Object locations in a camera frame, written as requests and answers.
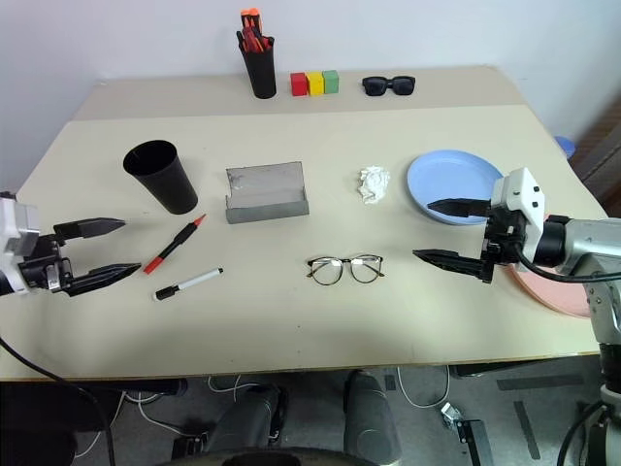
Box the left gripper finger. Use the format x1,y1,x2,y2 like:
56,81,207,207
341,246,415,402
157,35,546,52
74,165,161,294
52,217,128,243
64,262,143,298

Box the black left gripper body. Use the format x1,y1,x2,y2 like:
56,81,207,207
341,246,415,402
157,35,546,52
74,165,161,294
18,232,75,295

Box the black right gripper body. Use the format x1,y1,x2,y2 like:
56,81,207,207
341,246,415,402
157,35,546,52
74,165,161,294
481,206,529,284

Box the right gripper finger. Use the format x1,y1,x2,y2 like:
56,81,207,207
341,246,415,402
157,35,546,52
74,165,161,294
411,248,488,282
427,196,494,218

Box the red and black marker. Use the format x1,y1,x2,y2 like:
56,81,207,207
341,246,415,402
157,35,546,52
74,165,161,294
143,214,209,276

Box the white marker with black cap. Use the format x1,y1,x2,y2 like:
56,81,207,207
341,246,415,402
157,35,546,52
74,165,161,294
154,266,225,303

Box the thin-framed clear eyeglasses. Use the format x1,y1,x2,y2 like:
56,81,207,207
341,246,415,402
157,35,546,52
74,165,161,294
305,252,386,286

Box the grey glasses case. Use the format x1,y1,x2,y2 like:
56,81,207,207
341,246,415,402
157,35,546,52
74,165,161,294
224,160,311,226

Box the blue plastic plate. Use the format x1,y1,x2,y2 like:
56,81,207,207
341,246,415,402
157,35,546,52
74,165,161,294
406,149,507,228

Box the pink plastic plate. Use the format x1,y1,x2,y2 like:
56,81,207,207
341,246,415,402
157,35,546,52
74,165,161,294
504,213,594,319

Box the wide black plastic cup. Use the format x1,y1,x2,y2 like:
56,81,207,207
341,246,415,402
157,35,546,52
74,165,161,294
122,139,200,216

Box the crumpled white paper ball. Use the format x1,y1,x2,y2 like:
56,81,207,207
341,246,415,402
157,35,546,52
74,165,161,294
357,165,393,206

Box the brown wooden cabinet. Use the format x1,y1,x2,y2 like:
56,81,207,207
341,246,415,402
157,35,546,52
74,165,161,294
571,102,621,206

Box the black sunglasses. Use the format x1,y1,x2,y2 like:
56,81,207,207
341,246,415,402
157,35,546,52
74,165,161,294
361,75,416,99

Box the dark grey rounded shell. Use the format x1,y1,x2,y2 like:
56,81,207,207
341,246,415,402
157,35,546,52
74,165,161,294
206,383,288,460
343,369,404,466

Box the tall black pen holder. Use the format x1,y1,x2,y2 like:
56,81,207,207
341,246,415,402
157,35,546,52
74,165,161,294
236,30,278,101

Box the red and black pen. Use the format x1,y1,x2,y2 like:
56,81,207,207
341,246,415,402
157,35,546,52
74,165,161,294
241,27,274,54

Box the dark rounded dome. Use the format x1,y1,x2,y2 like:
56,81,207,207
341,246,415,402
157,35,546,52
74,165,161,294
218,448,351,466

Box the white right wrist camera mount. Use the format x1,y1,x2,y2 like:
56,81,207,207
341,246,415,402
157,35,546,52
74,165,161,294
489,167,547,245

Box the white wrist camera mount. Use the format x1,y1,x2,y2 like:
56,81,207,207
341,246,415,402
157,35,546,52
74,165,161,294
0,191,41,295
489,167,547,245

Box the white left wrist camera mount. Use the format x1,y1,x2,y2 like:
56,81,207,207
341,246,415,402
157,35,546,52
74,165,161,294
0,191,41,295

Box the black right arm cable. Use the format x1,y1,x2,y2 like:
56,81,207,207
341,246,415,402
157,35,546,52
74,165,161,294
511,240,621,466

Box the black table frame bar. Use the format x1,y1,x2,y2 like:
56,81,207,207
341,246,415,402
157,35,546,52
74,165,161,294
448,356,601,381

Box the white floor cable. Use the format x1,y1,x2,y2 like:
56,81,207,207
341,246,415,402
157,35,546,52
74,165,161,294
123,389,196,439
207,372,264,405
396,365,453,410

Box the black metal floor bracket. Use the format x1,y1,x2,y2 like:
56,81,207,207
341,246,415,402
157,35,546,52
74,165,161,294
454,418,495,466

